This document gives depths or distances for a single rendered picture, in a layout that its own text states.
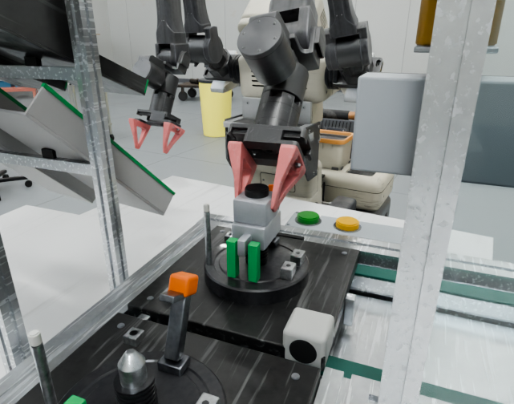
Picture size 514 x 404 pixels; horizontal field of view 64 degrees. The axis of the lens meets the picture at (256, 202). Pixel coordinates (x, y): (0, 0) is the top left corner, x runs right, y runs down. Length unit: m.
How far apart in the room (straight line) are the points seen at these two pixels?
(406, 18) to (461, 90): 10.16
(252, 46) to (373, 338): 0.39
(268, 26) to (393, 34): 9.98
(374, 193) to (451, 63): 1.21
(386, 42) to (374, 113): 10.20
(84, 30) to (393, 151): 0.37
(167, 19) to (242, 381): 0.92
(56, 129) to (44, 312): 0.32
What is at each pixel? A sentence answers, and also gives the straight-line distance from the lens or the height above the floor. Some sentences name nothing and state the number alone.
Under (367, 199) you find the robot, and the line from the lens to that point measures 1.49.
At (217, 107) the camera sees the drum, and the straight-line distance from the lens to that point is 5.61.
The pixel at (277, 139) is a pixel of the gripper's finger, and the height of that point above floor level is 1.15.
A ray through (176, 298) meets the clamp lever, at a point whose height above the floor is 1.06.
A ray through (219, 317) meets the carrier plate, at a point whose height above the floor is 0.97.
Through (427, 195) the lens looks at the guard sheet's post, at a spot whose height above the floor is 1.17.
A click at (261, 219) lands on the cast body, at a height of 1.06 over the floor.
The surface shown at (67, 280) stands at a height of 0.86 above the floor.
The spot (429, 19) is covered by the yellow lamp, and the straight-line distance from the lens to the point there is 0.31.
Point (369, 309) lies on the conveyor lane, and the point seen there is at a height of 0.92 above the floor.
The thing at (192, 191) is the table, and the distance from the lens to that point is 1.18.
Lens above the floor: 1.27
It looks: 22 degrees down
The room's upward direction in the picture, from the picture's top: straight up
